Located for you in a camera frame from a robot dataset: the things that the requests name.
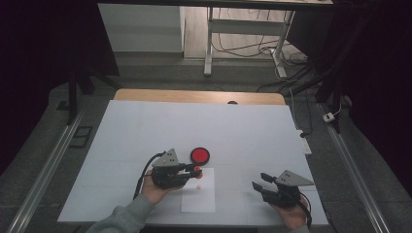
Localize white power strip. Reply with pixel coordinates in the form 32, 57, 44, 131
296, 129, 313, 155

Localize person's left hand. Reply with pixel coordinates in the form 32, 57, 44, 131
141, 169, 183, 206

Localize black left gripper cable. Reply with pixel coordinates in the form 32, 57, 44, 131
133, 150, 167, 201

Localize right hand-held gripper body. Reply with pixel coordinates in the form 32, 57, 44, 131
258, 169, 315, 209

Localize white desk frame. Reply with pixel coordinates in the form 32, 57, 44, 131
203, 6, 296, 80

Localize red round dish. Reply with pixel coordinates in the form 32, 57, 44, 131
189, 147, 211, 166

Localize white cabinet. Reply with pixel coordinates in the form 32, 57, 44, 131
97, 3, 186, 53

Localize person's right hand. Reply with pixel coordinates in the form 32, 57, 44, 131
273, 193, 310, 231

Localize aluminium rail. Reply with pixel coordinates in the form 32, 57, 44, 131
318, 102, 394, 233
6, 106, 89, 233

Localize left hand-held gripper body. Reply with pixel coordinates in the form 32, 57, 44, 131
151, 148, 192, 190

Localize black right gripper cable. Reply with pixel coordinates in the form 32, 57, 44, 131
299, 193, 313, 228

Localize black floor cables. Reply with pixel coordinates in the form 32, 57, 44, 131
212, 8, 314, 93

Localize white paper sheet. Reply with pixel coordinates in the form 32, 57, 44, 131
180, 167, 217, 214

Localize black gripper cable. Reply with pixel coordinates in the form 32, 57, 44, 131
299, 193, 313, 228
133, 150, 167, 201

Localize black metal stand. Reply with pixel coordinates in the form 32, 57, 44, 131
288, 18, 361, 134
65, 62, 121, 126

